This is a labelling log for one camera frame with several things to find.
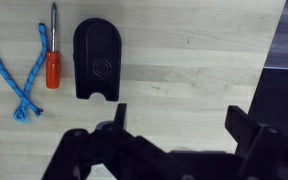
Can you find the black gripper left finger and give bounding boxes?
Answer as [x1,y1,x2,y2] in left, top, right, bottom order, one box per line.
[41,102,185,180]

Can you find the black plastic rounded cover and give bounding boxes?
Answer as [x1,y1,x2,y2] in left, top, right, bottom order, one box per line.
[72,17,123,102]

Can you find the orange handled screwdriver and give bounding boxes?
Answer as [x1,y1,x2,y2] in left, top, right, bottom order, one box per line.
[45,2,62,90]

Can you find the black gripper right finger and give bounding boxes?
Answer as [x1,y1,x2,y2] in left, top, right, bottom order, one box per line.
[224,105,288,180]

